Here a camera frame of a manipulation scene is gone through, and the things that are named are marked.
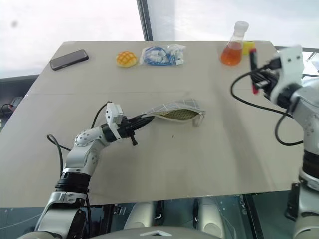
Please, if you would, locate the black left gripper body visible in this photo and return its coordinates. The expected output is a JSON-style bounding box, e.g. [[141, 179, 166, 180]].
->
[[118, 117, 139, 146]]

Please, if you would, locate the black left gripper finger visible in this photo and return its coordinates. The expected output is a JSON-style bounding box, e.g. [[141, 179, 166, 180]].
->
[[129, 114, 150, 124], [132, 118, 155, 130]]

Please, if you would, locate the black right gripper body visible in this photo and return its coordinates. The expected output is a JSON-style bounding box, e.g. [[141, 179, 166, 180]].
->
[[256, 66, 278, 98]]

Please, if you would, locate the grey plaid pouch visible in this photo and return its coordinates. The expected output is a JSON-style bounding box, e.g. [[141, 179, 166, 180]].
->
[[143, 99, 207, 128]]

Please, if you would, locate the yellow sponge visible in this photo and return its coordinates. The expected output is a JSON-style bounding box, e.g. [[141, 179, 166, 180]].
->
[[242, 40, 256, 56]]

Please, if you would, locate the flask with orange liquid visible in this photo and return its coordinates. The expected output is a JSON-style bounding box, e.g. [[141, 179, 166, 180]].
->
[[220, 20, 250, 67]]

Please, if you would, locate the yellow pineapple bun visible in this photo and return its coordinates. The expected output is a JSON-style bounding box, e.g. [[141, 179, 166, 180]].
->
[[115, 50, 139, 68]]

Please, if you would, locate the grey rounded robot leg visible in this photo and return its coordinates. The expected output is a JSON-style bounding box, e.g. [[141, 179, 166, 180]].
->
[[128, 200, 161, 231], [193, 196, 239, 235]]

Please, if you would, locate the black smartphone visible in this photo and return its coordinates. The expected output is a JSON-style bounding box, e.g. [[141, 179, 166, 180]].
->
[[49, 49, 90, 71]]

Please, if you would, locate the grey robot torso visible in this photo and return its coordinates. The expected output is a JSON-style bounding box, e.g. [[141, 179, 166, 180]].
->
[[84, 225, 226, 239]]

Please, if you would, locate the black and red device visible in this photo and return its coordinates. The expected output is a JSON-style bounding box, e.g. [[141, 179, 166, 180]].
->
[[0, 96, 23, 117]]

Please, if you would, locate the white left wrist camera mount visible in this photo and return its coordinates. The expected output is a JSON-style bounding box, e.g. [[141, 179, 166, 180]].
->
[[104, 102, 126, 140]]

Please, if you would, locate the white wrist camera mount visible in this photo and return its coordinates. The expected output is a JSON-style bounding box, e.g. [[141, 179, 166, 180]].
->
[[270, 44, 304, 103], [104, 102, 126, 140]]

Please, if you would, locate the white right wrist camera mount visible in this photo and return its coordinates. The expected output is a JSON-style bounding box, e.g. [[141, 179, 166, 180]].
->
[[270, 44, 304, 103]]

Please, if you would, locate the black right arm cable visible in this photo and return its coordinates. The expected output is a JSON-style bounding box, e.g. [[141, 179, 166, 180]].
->
[[230, 63, 305, 147]]

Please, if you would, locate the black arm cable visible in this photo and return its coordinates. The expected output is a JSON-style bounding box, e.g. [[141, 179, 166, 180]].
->
[[230, 63, 305, 147], [46, 103, 111, 220]]

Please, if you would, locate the plastic bag of blue cables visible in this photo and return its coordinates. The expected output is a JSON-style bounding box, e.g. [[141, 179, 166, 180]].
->
[[138, 44, 187, 67]]

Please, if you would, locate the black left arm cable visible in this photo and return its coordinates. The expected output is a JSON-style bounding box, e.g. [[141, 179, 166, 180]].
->
[[46, 103, 111, 220]]

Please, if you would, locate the grey window frame post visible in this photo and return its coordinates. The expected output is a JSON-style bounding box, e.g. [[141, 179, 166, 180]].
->
[[136, 0, 154, 42]]

